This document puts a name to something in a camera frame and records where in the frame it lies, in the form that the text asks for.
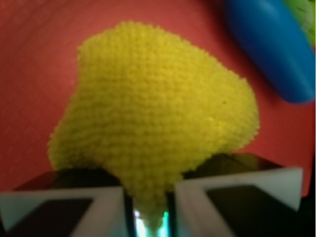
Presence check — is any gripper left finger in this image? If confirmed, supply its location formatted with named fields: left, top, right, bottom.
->
left=0, top=169, right=132, bottom=237

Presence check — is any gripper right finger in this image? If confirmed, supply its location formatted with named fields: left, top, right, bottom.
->
left=170, top=154, right=316, bottom=237

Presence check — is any yellow cloth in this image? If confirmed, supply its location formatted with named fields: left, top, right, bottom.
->
left=48, top=22, right=260, bottom=231

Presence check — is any red plastic tray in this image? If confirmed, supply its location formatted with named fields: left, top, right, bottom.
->
left=0, top=0, right=315, bottom=196

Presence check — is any blue toy bottle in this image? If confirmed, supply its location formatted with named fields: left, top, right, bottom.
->
left=224, top=0, right=316, bottom=104

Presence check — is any green plush toy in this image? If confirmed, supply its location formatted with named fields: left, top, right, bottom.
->
left=284, top=0, right=316, bottom=48

